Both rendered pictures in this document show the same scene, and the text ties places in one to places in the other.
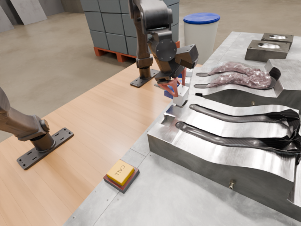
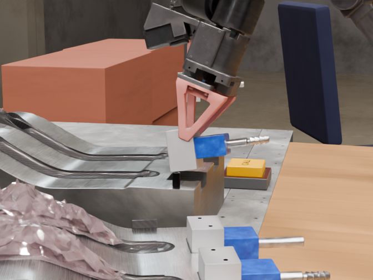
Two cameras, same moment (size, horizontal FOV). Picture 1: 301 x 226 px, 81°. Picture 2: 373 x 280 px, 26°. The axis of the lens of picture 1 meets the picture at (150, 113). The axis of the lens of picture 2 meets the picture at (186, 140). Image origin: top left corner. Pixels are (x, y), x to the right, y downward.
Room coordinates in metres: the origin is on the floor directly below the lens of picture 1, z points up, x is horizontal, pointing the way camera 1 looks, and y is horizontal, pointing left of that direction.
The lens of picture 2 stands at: (1.47, -0.58, 1.15)
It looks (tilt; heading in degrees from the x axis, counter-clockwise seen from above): 12 degrees down; 153
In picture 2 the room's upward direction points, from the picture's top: straight up
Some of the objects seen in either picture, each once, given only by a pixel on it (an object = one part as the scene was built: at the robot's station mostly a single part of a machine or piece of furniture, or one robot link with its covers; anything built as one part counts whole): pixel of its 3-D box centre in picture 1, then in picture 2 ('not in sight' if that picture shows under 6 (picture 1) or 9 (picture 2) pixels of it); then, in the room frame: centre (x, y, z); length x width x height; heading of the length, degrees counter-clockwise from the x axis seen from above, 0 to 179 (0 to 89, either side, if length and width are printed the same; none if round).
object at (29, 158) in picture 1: (42, 140); not in sight; (0.47, 0.41, 0.84); 0.20 x 0.07 x 0.08; 138
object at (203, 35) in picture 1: (199, 39); not in sight; (2.81, -0.90, 0.32); 0.52 x 0.52 x 0.64
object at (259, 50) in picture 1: (266, 51); not in sight; (0.99, -0.73, 0.84); 0.20 x 0.15 x 0.07; 52
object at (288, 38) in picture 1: (276, 41); not in sight; (1.13, -0.88, 0.83); 0.17 x 0.13 x 0.06; 52
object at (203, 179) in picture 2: (179, 106); (187, 189); (0.53, -0.12, 0.87); 0.05 x 0.05 x 0.04; 52
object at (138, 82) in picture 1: (144, 71); not in sight; (0.91, 0.00, 0.84); 0.20 x 0.07 x 0.08; 138
